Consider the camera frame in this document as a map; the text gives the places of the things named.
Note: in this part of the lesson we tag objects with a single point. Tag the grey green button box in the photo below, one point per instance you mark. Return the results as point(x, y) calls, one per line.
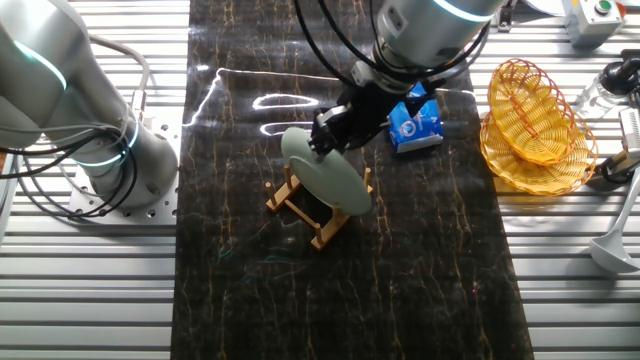
point(590, 27)

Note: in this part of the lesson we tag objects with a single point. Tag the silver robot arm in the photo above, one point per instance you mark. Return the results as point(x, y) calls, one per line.
point(55, 100)

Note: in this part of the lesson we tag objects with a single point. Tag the black marble pattern mat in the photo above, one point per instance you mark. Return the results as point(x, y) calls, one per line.
point(400, 280)

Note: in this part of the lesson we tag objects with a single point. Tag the yellow wicker basket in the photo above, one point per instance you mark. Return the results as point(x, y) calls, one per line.
point(550, 177)
point(530, 110)

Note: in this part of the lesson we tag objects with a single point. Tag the pale green plate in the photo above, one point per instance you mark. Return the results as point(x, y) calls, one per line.
point(330, 185)

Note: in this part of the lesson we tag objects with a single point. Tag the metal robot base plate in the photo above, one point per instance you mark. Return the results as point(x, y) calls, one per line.
point(160, 210)

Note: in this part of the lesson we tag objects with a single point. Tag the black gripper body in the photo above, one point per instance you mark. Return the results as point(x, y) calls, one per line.
point(370, 115)

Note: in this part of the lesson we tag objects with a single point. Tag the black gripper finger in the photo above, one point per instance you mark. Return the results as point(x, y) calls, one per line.
point(362, 140)
point(327, 135)

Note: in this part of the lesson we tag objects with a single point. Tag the wooden dish rack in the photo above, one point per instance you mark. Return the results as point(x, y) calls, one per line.
point(327, 232)

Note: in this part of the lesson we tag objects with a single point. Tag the clear black head spray bottle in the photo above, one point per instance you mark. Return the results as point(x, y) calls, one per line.
point(595, 95)

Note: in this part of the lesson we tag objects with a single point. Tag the white plastic ladle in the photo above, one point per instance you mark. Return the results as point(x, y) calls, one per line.
point(612, 252)

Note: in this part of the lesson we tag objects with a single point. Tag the blue tissue pack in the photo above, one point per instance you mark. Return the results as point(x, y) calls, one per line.
point(415, 130)

